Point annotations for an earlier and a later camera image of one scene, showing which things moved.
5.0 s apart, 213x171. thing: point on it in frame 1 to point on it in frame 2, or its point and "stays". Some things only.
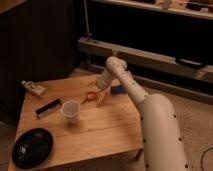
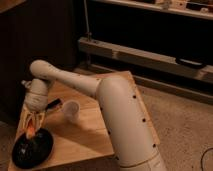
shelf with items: x=201 y=9 stays
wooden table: x=87 y=134 stays
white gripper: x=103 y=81 to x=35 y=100
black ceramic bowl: x=32 y=148 stays
